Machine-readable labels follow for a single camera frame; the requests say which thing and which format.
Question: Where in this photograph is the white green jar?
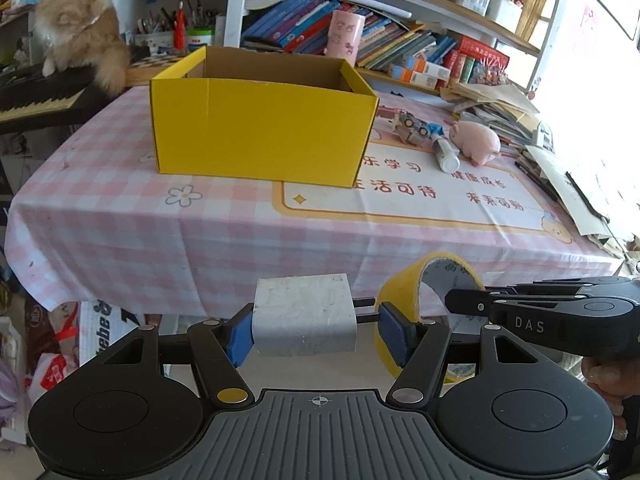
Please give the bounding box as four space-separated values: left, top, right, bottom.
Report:
186 27 215 52

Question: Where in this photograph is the pink cylinder cup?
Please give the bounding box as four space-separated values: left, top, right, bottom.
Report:
324 10 366 66

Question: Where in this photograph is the row of books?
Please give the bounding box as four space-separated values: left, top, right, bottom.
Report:
240 0 459 72

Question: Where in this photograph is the orange white box lower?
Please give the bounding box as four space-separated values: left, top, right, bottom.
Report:
387 65 438 90

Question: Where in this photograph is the stack of papers and books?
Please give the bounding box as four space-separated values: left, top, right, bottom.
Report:
439 82 554 154

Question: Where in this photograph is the white power adapter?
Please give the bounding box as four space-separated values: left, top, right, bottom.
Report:
252 273 357 358

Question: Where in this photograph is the grey toy car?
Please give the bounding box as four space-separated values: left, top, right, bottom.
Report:
394 110 430 146

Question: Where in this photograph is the black keyboard piano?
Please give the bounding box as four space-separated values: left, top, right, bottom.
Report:
0 64 112 134

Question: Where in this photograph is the white spray bottle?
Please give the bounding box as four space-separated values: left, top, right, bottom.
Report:
432 136 460 174

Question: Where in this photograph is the yellow tape roll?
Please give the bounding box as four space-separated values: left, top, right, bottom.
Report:
374 252 486 378

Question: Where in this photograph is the red thick dictionary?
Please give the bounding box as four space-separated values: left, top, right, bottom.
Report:
458 35 510 70

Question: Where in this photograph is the orange white box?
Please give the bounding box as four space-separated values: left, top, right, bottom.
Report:
401 56 450 80
387 65 438 90

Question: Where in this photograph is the orange white box upper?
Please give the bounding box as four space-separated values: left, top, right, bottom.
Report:
401 56 450 80

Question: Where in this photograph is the yellow cardboard box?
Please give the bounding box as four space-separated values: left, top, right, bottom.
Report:
150 47 378 188

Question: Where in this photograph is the pink pig plush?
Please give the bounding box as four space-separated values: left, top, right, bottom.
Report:
449 120 501 166

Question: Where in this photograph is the pink checkered tablecloth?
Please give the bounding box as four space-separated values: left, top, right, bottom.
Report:
3 87 617 316

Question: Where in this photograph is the fluffy orange cat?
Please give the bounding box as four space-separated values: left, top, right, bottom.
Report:
35 0 130 98

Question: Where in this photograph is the wooden chessboard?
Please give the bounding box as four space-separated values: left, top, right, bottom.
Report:
126 55 183 88

